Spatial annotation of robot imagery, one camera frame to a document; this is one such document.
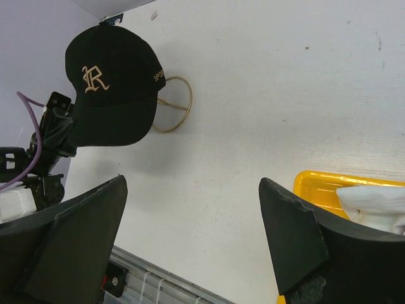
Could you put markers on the gold wire hat stand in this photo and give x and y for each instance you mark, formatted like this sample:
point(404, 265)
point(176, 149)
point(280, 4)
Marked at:
point(174, 105)

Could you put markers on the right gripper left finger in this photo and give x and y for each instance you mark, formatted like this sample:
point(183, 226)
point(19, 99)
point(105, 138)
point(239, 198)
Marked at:
point(60, 254)

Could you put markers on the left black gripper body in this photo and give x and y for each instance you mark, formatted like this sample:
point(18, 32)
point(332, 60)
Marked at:
point(55, 125)

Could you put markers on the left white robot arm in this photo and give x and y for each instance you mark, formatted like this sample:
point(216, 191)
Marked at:
point(27, 184)

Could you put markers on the left black corner label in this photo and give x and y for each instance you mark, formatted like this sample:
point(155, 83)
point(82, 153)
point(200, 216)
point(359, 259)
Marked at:
point(114, 20)

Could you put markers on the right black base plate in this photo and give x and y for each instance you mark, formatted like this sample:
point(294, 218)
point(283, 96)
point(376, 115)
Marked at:
point(114, 279)

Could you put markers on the white baseball cap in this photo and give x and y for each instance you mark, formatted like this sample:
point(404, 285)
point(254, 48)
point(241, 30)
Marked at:
point(378, 207)

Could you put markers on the black baseball cap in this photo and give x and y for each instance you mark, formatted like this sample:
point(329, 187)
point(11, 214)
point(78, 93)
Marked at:
point(117, 77)

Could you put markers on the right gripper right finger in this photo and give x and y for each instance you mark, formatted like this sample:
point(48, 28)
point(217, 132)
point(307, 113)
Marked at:
point(319, 257)

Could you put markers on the yellow plastic tray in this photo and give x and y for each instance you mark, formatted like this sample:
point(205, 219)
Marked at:
point(319, 188)

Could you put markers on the aluminium frame rail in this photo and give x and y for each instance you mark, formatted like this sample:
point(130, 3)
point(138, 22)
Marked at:
point(148, 283)

